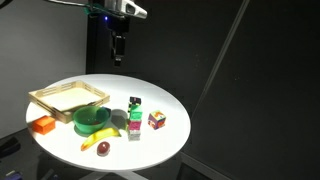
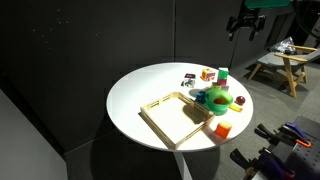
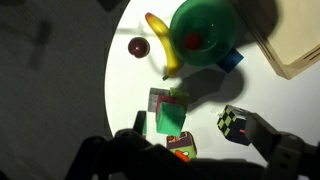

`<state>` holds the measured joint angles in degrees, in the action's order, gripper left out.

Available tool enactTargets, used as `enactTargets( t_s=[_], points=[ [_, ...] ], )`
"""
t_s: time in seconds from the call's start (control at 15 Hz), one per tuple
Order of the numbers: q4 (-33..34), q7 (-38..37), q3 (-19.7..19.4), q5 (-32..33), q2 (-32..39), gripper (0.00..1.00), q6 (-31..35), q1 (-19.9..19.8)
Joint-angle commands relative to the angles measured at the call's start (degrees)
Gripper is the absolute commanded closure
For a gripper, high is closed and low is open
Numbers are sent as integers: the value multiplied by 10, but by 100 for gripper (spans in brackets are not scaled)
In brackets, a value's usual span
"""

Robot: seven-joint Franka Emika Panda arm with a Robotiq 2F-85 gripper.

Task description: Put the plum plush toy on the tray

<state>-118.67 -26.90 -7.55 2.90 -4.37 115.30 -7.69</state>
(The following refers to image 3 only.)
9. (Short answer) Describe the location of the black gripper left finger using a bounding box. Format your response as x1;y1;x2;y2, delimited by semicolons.
133;111;147;138

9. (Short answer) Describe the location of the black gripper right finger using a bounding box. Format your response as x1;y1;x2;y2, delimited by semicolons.
245;113;320;172

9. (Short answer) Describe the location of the dark red plum toy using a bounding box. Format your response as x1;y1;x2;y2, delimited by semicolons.
128;37;150;58

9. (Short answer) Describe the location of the yellow toy banana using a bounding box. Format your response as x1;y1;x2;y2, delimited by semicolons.
145;12;183;80

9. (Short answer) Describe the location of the wooden tray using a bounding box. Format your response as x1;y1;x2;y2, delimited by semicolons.
231;0;320;80

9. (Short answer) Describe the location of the magenta soft cube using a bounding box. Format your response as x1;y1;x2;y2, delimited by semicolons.
156;95;179;115

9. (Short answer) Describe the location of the grey white soft cube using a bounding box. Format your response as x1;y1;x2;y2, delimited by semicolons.
148;88;169;112

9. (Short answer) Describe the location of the purple orange picture cube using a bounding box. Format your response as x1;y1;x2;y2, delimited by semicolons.
166;131;197;162

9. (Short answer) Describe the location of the yellow green soft cube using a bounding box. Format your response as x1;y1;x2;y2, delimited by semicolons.
170;87;190;110

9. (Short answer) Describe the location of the black checkered cube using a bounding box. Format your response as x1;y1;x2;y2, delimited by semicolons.
217;105;250;146

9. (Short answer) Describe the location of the small orange ball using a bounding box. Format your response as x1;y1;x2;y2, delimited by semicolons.
184;32;202;50

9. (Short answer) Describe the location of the blue cube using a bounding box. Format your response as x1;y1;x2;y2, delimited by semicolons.
217;48;243;73

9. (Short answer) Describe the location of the green plastic bowl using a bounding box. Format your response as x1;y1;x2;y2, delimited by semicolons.
169;0;238;66

